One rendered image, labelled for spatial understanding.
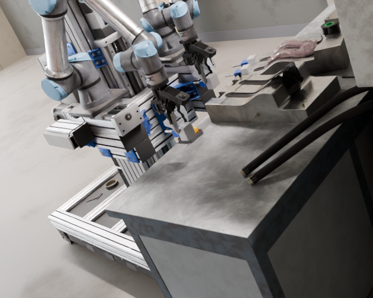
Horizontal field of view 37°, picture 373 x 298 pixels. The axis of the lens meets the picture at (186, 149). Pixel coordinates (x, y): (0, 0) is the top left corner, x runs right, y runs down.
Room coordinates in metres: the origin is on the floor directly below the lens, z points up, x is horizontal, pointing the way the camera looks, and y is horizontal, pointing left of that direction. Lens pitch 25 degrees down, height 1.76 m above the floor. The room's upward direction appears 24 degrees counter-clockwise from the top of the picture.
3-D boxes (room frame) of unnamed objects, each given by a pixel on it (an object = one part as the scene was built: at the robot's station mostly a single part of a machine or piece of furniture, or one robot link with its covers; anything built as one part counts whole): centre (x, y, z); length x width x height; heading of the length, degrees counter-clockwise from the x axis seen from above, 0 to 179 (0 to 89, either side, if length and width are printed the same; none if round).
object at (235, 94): (2.12, -0.40, 0.92); 0.35 x 0.16 x 0.09; 39
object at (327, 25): (2.35, -0.82, 0.93); 0.08 x 0.08 x 0.04
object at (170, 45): (2.70, -0.14, 1.09); 0.15 x 0.15 x 0.10
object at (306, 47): (2.39, -0.63, 0.90); 0.26 x 0.18 x 0.08; 56
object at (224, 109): (2.10, -0.41, 0.87); 0.50 x 0.26 x 0.14; 39
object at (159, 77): (1.96, -0.01, 1.17); 0.08 x 0.08 x 0.05
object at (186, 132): (1.97, 0.00, 0.93); 0.13 x 0.05 x 0.05; 41
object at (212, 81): (2.37, -0.20, 0.93); 0.13 x 0.05 x 0.05; 41
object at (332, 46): (2.39, -0.63, 0.86); 0.50 x 0.26 x 0.11; 56
